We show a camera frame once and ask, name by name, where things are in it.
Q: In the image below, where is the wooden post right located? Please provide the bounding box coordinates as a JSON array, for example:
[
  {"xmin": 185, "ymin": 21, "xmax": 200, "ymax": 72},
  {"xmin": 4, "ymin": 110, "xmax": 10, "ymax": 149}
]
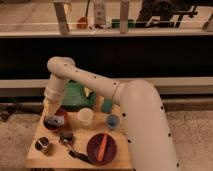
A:
[{"xmin": 120, "ymin": 0, "xmax": 130, "ymax": 34}]

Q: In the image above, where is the blue plastic cup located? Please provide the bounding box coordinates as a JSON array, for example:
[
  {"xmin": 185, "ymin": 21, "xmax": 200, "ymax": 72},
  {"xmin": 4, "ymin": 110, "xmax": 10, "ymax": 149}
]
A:
[{"xmin": 106, "ymin": 114, "xmax": 119, "ymax": 130}]

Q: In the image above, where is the green box on shelf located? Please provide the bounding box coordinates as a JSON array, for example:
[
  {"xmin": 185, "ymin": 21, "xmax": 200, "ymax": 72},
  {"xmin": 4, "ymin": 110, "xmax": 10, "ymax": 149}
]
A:
[{"xmin": 111, "ymin": 19, "xmax": 135, "ymax": 29}]

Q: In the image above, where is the red object on shelf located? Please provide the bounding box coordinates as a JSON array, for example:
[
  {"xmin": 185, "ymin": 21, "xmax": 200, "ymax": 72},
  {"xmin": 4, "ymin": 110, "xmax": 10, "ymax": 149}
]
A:
[{"xmin": 77, "ymin": 17, "xmax": 88, "ymax": 29}]

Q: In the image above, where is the teal cylinder block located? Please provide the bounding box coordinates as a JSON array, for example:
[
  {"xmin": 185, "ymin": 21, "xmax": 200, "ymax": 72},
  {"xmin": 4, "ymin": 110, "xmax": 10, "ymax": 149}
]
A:
[{"xmin": 101, "ymin": 99, "xmax": 113, "ymax": 113}]

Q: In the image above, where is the orange carrot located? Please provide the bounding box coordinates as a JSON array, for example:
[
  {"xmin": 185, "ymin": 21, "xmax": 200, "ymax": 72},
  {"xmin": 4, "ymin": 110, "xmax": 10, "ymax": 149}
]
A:
[{"xmin": 97, "ymin": 134, "xmax": 108, "ymax": 162}]

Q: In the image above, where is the wooden board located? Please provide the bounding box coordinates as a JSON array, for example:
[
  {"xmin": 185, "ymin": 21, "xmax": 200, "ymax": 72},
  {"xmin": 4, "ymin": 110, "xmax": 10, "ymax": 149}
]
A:
[{"xmin": 25, "ymin": 96, "xmax": 132, "ymax": 171}]

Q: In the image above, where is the wooden post left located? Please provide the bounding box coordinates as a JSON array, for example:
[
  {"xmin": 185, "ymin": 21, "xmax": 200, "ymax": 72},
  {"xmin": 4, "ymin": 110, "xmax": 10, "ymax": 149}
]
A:
[{"xmin": 53, "ymin": 1, "xmax": 69, "ymax": 35}]

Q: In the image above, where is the white bottle on shelf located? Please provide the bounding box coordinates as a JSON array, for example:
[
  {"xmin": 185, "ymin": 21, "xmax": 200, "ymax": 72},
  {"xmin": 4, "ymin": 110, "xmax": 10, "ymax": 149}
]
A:
[{"xmin": 93, "ymin": 1, "xmax": 106, "ymax": 27}]

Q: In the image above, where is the wooden post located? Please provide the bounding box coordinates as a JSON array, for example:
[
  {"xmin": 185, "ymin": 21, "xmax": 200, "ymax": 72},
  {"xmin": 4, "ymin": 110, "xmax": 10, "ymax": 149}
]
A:
[
  {"xmin": 53, "ymin": 1, "xmax": 69, "ymax": 35},
  {"xmin": 120, "ymin": 0, "xmax": 130, "ymax": 34}
]

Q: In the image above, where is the black machine in background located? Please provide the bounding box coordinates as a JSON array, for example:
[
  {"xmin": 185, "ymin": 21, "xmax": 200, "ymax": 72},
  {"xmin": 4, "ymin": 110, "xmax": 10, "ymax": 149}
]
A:
[{"xmin": 135, "ymin": 0, "xmax": 200, "ymax": 29}]

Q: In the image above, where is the grey blue towel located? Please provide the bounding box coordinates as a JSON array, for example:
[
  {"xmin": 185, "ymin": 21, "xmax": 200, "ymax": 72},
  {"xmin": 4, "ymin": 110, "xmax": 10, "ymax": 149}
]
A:
[{"xmin": 46, "ymin": 116, "xmax": 64, "ymax": 127}]

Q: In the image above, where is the green tray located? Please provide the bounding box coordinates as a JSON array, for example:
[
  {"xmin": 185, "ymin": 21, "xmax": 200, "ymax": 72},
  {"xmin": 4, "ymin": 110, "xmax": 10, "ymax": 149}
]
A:
[{"xmin": 62, "ymin": 82, "xmax": 96, "ymax": 108}]

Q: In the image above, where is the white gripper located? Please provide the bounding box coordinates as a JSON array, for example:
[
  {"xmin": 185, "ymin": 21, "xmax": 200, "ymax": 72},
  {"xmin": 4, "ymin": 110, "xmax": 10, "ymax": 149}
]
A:
[{"xmin": 43, "ymin": 87, "xmax": 64, "ymax": 116}]

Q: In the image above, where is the white plastic cup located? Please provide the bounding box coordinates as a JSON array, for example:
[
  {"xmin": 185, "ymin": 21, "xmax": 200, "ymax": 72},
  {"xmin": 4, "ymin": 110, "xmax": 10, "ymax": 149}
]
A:
[{"xmin": 77, "ymin": 108, "xmax": 94, "ymax": 128}]

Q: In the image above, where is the dark red plate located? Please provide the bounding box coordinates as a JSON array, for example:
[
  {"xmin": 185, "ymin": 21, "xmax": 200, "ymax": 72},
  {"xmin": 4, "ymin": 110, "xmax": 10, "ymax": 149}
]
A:
[{"xmin": 86, "ymin": 133, "xmax": 117, "ymax": 165}]

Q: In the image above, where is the yellow banana piece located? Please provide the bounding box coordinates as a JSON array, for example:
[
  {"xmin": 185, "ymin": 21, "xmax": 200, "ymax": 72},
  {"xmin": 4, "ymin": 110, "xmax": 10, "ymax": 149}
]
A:
[{"xmin": 84, "ymin": 87, "xmax": 91, "ymax": 98}]

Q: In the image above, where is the small dark toy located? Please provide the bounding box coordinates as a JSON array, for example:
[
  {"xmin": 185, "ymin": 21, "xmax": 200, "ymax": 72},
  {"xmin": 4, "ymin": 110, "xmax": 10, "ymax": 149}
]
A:
[{"xmin": 59, "ymin": 133, "xmax": 74, "ymax": 145}]

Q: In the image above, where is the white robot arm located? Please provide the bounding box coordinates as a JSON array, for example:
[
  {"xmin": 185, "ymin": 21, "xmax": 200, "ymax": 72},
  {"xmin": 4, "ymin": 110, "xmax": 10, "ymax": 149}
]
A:
[{"xmin": 43, "ymin": 57, "xmax": 181, "ymax": 171}]

